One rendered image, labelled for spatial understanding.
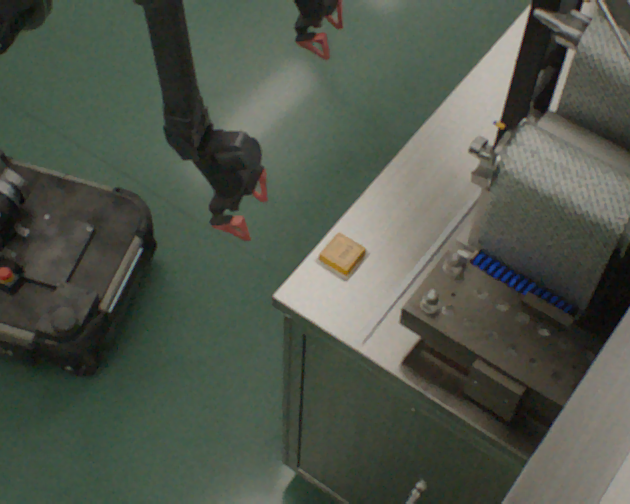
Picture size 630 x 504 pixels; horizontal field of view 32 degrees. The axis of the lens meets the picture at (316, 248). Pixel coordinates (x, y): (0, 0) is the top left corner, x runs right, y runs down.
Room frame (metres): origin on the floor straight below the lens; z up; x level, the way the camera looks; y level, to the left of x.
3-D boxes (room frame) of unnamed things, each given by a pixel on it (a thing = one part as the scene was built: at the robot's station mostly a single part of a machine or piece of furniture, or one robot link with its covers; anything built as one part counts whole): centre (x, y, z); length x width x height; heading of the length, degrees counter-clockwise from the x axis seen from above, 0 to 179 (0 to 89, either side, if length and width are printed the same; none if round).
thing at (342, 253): (1.22, -0.05, 0.91); 0.07 x 0.07 x 0.02; 57
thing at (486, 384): (0.90, -0.34, 0.96); 0.10 x 0.03 x 0.11; 57
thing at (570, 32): (1.45, -0.45, 1.33); 0.06 x 0.06 x 0.06; 57
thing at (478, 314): (0.99, -0.37, 1.00); 0.40 x 0.16 x 0.06; 57
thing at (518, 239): (1.11, -0.40, 1.11); 0.23 x 0.01 x 0.18; 57
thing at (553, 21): (1.48, -0.40, 1.33); 0.06 x 0.03 x 0.03; 57
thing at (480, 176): (1.28, -0.32, 1.05); 0.06 x 0.05 x 0.31; 57
